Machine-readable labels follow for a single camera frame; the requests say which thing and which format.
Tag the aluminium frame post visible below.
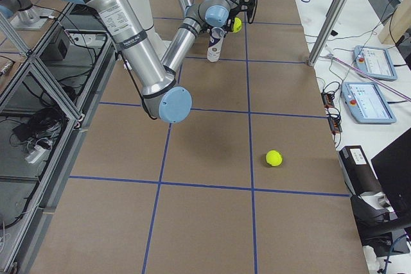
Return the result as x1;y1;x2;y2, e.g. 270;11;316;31
307;0;347;67

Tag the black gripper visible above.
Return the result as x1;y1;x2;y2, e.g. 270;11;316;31
224;16;240;32

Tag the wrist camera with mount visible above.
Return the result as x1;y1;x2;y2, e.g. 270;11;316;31
238;0;257;19

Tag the teach pendant tablet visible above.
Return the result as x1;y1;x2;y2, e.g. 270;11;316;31
354;46;398;81
341;82;396;124

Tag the black computer monitor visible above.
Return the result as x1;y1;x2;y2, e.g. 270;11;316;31
371;129;410;216

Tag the lower teach pendant tablet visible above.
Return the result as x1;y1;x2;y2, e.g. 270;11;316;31
341;82;396;124

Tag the yellow tennis ball with lettering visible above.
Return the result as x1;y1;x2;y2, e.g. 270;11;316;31
232;17;243;33

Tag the reacher grabber stick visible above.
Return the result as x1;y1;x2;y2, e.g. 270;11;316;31
326;53;411;101

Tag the black box with white label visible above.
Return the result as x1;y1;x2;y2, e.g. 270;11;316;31
338;145;382;196

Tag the small orange black circuit device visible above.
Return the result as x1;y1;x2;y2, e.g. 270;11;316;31
321;92;342;135

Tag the upper teach pendant tablet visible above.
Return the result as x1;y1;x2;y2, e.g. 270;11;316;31
354;46;398;81

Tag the white blue tennis ball can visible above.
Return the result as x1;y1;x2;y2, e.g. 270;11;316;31
207;27;225;62

